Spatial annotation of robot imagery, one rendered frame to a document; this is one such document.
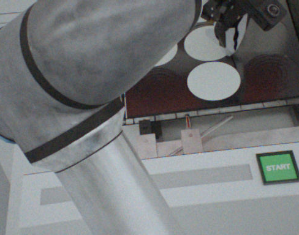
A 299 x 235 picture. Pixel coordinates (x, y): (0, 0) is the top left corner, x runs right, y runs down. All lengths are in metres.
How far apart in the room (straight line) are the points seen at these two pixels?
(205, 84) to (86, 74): 0.64
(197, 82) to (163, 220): 0.55
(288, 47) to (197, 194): 0.41
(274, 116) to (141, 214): 0.63
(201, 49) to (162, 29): 0.68
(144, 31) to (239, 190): 0.46
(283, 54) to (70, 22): 0.74
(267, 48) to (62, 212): 0.53
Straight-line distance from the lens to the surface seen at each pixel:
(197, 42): 1.24
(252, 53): 1.22
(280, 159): 0.98
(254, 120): 1.21
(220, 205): 0.95
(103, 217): 0.64
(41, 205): 0.97
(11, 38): 0.59
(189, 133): 1.08
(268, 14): 1.07
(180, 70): 1.19
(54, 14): 0.55
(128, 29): 0.53
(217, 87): 1.16
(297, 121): 1.18
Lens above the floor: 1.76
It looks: 50 degrees down
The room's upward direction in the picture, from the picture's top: 8 degrees counter-clockwise
